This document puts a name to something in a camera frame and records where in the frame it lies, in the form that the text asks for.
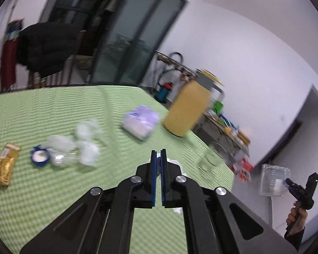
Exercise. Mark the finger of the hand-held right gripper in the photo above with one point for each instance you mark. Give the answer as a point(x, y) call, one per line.
point(290, 185)

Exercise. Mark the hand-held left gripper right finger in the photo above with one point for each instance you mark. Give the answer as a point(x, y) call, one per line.
point(163, 177)

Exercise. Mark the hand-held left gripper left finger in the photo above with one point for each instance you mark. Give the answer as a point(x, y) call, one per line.
point(154, 180)

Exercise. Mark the clear plastic container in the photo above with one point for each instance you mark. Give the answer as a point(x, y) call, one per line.
point(274, 180)

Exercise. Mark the white plastic wrap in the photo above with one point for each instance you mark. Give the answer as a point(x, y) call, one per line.
point(87, 129)
point(88, 153)
point(59, 143)

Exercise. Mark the clear plastic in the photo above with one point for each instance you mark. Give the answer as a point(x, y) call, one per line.
point(63, 160)

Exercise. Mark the blue tape roll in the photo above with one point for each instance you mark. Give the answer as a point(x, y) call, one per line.
point(33, 161)

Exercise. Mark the gold foil packet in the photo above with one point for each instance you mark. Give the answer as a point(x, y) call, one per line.
point(5, 164)

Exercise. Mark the person's right forearm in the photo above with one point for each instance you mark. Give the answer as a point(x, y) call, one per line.
point(294, 239)

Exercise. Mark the person's right hand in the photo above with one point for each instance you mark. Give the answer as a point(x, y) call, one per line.
point(303, 217)

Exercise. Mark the red plastic basket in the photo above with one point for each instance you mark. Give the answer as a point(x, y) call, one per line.
point(247, 165)

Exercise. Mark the clear drinking glass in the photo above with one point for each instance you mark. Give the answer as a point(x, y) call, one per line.
point(209, 162)

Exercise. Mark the snack tray box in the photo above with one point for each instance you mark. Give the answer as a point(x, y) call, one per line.
point(239, 174)

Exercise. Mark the purple tissue box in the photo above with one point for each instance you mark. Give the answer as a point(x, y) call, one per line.
point(140, 124)

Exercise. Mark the tan flat box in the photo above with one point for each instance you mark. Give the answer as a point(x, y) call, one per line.
point(243, 137)

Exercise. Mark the folding camp table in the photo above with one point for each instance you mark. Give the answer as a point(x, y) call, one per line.
point(220, 135)

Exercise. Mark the yellow thermos jug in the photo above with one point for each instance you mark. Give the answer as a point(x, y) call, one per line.
point(186, 108)

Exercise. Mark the red and blue canister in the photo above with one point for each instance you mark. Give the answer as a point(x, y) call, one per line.
point(164, 92)

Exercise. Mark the group of small bottles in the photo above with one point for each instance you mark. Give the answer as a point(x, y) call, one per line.
point(229, 124)

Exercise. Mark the green box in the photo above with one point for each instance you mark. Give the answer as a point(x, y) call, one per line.
point(218, 107)

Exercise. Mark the row of hanging dried food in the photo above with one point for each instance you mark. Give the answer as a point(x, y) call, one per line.
point(180, 68)

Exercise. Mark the metal drying rack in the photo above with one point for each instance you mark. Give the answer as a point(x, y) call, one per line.
point(161, 57)

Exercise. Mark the black looped tube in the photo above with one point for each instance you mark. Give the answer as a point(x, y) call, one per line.
point(175, 53)

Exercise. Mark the green checked tablecloth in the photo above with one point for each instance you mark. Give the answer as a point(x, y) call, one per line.
point(42, 111)

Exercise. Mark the dark sliding glass door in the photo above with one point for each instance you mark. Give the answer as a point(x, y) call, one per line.
point(127, 45)

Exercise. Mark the black jacket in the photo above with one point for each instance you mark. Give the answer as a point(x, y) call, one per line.
point(47, 47)

